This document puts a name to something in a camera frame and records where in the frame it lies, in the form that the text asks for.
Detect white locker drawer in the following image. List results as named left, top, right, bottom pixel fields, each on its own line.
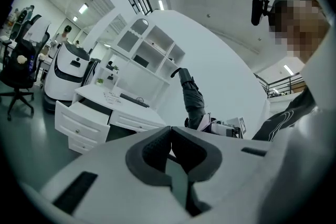
left=54, top=100, right=111, bottom=144

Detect person's black jacket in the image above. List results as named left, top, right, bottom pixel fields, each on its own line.
left=251, top=86, right=319, bottom=142

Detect person's head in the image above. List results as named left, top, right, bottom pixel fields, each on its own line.
left=268, top=0, right=332, bottom=64

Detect white open shelf unit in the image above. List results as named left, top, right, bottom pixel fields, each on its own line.
left=99, top=17, right=186, bottom=111

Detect white service robot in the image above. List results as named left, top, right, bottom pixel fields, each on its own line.
left=43, top=40, right=91, bottom=113

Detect black office chair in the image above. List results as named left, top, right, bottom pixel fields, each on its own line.
left=0, top=14, right=51, bottom=122

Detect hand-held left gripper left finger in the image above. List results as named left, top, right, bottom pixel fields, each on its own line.
left=125, top=125, right=173, bottom=187

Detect black keyboard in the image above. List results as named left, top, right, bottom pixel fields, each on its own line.
left=119, top=93, right=151, bottom=109

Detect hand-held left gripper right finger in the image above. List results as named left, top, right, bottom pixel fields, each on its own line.
left=170, top=125, right=223, bottom=183

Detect papers with print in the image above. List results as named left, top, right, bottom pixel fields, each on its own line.
left=103, top=91, right=123, bottom=105

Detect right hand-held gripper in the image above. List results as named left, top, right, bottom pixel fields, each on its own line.
left=196, top=112, right=248, bottom=140

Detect white desk with drawers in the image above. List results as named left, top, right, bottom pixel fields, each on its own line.
left=54, top=84, right=167, bottom=155

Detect black head camera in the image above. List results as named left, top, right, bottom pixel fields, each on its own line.
left=250, top=0, right=271, bottom=27

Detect black panel in shelf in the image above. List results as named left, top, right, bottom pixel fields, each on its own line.
left=132, top=55, right=150, bottom=68

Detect dark grey umbrella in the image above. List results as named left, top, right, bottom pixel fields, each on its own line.
left=170, top=67, right=208, bottom=130

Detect black balcony railing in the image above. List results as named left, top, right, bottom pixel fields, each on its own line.
left=254, top=72, right=307, bottom=99

